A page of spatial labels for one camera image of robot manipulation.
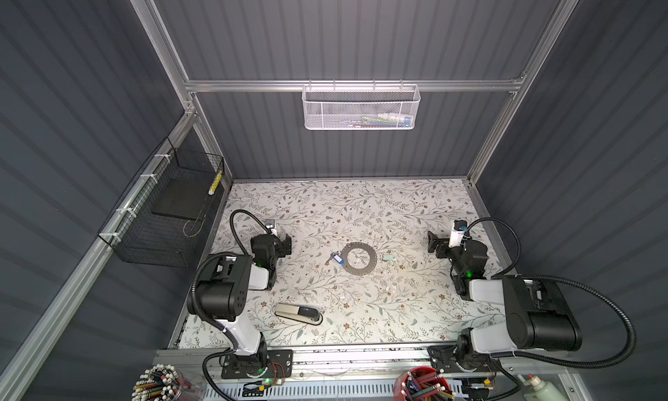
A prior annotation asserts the blue key fob with keyring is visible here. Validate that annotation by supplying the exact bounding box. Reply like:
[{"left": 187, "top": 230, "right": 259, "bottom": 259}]
[{"left": 330, "top": 252, "right": 345, "bottom": 265}]

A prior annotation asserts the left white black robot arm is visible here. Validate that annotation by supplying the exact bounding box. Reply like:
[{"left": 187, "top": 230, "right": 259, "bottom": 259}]
[{"left": 186, "top": 234, "right": 292, "bottom": 370}]

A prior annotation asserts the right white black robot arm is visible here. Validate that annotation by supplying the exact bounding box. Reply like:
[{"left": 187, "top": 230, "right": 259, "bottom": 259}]
[{"left": 427, "top": 232, "right": 582, "bottom": 371}]

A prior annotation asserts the grey black stapler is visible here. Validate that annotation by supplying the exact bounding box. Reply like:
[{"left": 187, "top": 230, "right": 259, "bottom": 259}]
[{"left": 274, "top": 304, "right": 324, "bottom": 326}]

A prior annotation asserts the yellow marker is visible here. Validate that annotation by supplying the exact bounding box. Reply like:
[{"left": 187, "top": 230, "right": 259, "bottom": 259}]
[{"left": 208, "top": 171, "right": 223, "bottom": 196}]

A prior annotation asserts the black foam pad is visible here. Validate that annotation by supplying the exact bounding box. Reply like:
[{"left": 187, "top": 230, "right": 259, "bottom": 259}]
[{"left": 151, "top": 178, "right": 209, "bottom": 221}]

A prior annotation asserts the red pencil cup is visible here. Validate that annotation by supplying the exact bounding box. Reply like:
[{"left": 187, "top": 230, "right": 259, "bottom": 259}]
[{"left": 393, "top": 366, "right": 455, "bottom": 401}]

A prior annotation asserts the white glue bottle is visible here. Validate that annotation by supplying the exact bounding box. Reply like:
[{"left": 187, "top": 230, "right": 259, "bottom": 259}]
[{"left": 518, "top": 374, "right": 569, "bottom": 401}]

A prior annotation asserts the clear pencil jar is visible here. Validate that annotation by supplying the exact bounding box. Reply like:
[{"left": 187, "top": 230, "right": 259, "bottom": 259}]
[{"left": 130, "top": 364, "right": 205, "bottom": 401}]

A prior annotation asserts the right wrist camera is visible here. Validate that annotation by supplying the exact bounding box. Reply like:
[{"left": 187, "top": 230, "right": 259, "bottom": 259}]
[{"left": 448, "top": 219, "right": 468, "bottom": 248}]

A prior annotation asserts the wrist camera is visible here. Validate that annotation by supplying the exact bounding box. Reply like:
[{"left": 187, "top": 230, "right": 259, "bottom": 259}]
[
  {"left": 448, "top": 219, "right": 468, "bottom": 248},
  {"left": 264, "top": 219, "right": 278, "bottom": 238}
]

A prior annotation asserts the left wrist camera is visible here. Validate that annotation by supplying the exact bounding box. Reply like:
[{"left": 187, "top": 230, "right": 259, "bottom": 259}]
[{"left": 264, "top": 219, "right": 278, "bottom": 238}]

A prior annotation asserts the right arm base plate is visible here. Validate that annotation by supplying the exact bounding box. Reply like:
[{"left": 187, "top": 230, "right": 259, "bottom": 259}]
[{"left": 427, "top": 344, "right": 499, "bottom": 373}]

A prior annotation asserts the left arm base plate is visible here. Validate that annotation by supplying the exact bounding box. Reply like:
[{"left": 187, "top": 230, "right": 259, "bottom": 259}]
[{"left": 220, "top": 350, "right": 294, "bottom": 379}]

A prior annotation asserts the black wire basket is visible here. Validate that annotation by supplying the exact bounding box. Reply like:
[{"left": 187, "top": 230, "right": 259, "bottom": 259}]
[{"left": 98, "top": 140, "right": 225, "bottom": 268}]

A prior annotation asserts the white wire mesh basket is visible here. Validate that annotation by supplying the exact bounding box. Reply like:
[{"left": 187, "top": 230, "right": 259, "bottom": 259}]
[{"left": 301, "top": 83, "right": 421, "bottom": 131}]

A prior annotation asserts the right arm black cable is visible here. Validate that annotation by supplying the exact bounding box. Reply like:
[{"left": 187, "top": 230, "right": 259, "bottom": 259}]
[{"left": 465, "top": 217, "right": 638, "bottom": 370}]

